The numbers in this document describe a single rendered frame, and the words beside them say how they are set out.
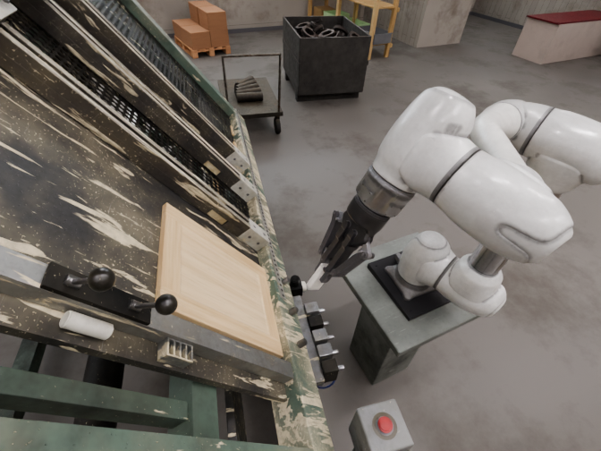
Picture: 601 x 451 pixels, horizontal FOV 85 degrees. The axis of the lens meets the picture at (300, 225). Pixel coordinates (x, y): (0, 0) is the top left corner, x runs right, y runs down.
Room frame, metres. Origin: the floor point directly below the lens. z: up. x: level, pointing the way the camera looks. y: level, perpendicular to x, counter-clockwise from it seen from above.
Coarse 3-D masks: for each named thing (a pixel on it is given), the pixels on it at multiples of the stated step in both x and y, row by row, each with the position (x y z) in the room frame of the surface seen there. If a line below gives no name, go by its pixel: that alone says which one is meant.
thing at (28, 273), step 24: (0, 264) 0.30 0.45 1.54; (24, 264) 0.32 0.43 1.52; (0, 288) 0.29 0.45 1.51; (24, 288) 0.29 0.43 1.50; (96, 312) 0.31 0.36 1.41; (144, 336) 0.33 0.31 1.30; (168, 336) 0.34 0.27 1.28; (192, 336) 0.36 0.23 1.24; (216, 336) 0.40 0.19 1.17; (216, 360) 0.36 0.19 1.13; (240, 360) 0.37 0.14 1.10; (264, 360) 0.41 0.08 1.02
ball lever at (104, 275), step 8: (96, 272) 0.30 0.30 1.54; (104, 272) 0.30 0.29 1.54; (112, 272) 0.31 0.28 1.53; (64, 280) 0.33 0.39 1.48; (72, 280) 0.33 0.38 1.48; (80, 280) 0.32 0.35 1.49; (88, 280) 0.29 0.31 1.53; (96, 280) 0.29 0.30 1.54; (104, 280) 0.29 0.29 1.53; (112, 280) 0.30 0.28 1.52; (96, 288) 0.28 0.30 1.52; (104, 288) 0.29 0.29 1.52
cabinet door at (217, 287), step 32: (192, 224) 0.76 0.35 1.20; (160, 256) 0.56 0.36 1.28; (192, 256) 0.63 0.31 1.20; (224, 256) 0.74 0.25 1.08; (160, 288) 0.45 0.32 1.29; (192, 288) 0.52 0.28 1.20; (224, 288) 0.60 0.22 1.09; (256, 288) 0.70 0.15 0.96; (192, 320) 0.42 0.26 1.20; (224, 320) 0.48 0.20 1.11; (256, 320) 0.56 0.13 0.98
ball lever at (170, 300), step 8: (160, 296) 0.33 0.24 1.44; (168, 296) 0.33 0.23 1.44; (128, 304) 0.35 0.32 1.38; (136, 304) 0.35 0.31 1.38; (144, 304) 0.34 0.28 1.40; (152, 304) 0.33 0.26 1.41; (160, 304) 0.31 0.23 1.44; (168, 304) 0.31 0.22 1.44; (176, 304) 0.32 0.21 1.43; (160, 312) 0.31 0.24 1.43; (168, 312) 0.31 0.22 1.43
